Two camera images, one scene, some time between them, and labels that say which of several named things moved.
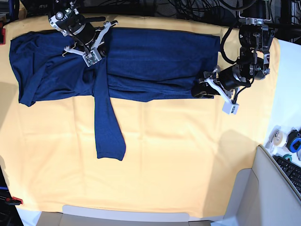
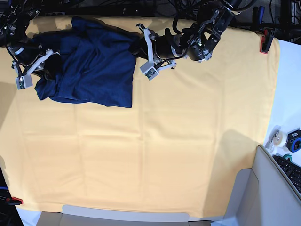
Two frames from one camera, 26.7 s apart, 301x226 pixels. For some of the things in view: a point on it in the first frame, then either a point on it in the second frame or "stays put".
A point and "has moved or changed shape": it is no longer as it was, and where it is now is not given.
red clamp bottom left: (14, 201) stays put
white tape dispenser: (277, 140) stays put
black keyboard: (292, 170) stays put
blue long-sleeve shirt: (137, 65) has moved or changed shape
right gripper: (203, 90) -> (139, 49)
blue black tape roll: (293, 141) stays put
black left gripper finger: (103, 50) -> (52, 66)
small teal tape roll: (287, 155) stays put
